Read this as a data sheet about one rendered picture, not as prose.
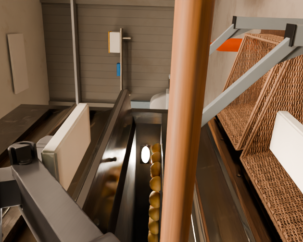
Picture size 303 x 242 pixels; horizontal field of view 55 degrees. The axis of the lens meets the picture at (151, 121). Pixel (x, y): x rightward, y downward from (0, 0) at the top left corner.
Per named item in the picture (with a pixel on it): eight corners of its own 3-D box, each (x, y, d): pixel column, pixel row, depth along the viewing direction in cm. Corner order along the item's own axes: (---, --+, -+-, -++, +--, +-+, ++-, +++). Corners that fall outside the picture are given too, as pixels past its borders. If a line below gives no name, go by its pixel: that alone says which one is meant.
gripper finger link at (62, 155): (61, 204, 15) (46, 203, 15) (91, 141, 21) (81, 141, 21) (55, 152, 14) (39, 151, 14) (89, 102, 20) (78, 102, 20)
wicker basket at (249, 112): (297, 155, 130) (235, 153, 130) (258, 113, 182) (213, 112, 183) (324, 43, 112) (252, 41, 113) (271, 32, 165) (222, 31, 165)
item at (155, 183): (156, 276, 159) (146, 276, 159) (157, 217, 204) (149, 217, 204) (161, 182, 137) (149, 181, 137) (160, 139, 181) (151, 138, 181)
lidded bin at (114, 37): (122, 31, 752) (110, 30, 753) (119, 31, 712) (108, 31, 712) (122, 51, 769) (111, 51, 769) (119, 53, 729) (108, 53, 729)
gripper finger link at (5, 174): (31, 214, 13) (-35, 211, 13) (66, 157, 18) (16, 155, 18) (27, 187, 12) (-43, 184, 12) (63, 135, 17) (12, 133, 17)
